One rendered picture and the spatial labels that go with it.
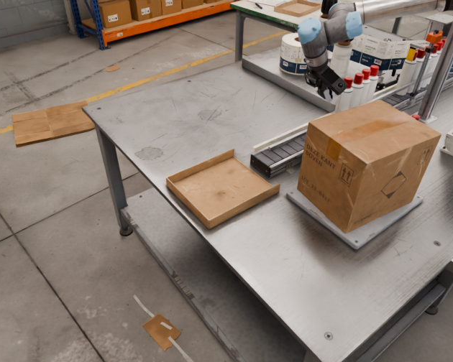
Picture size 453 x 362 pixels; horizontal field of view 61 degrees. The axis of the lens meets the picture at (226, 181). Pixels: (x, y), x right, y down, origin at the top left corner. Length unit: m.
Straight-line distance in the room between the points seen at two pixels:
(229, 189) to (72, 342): 1.10
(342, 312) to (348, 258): 0.18
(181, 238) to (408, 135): 1.23
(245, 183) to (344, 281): 0.48
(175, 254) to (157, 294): 0.25
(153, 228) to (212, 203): 0.83
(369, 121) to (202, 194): 0.59
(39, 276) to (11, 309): 0.21
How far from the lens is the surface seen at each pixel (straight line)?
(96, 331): 2.04
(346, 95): 1.59
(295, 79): 2.02
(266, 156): 1.42
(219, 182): 1.37
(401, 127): 1.25
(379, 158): 1.09
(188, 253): 1.94
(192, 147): 1.55
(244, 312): 1.75
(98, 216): 2.53
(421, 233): 1.36
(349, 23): 1.32
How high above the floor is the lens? 1.71
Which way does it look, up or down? 40 degrees down
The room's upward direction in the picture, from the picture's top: 1 degrees clockwise
